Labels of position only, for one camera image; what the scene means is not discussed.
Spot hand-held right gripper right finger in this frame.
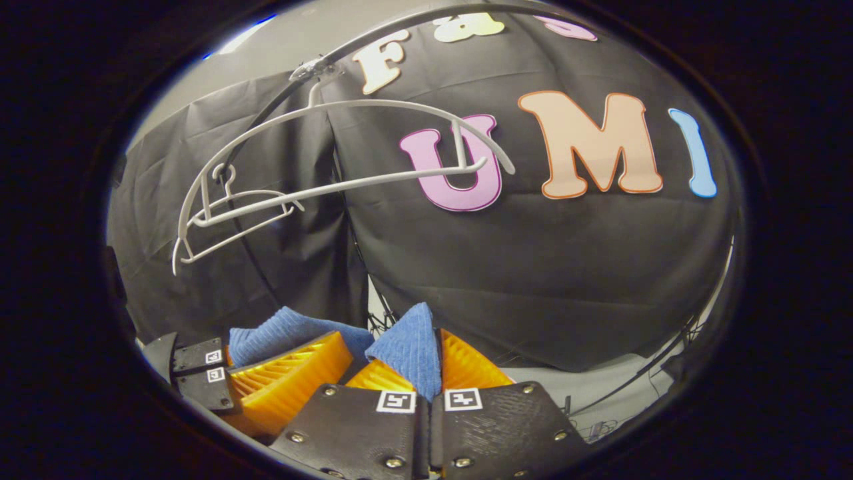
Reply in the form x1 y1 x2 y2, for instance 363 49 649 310
430 328 590 480

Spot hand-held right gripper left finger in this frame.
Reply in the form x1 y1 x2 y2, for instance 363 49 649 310
270 357 430 480

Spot blue corduroy shirt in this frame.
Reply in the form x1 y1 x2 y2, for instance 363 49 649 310
229 301 444 401

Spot white clothes hanger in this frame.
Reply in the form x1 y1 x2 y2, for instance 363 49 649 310
171 79 517 275
180 162 306 264

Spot black clothes rack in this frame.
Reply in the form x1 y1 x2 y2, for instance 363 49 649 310
217 2 600 311

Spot black tripod stand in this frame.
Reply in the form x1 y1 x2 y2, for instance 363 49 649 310
365 277 402 334

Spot black backdrop cloth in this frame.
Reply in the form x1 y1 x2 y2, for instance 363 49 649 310
107 10 740 374

